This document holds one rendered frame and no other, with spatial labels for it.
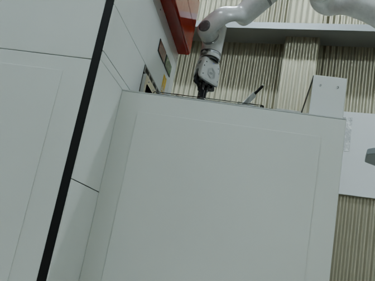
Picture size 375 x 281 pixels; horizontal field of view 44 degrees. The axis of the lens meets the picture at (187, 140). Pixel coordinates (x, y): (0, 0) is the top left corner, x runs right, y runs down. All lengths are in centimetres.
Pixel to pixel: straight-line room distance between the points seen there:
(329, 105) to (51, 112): 75
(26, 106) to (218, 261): 61
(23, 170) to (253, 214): 58
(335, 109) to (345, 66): 306
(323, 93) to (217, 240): 51
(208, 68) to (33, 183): 93
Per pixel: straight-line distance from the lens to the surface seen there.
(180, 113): 131
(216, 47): 188
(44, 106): 119
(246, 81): 444
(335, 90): 140
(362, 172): 411
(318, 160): 127
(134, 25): 142
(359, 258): 404
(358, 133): 419
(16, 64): 127
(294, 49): 435
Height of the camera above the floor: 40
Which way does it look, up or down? 14 degrees up
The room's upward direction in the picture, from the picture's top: 11 degrees clockwise
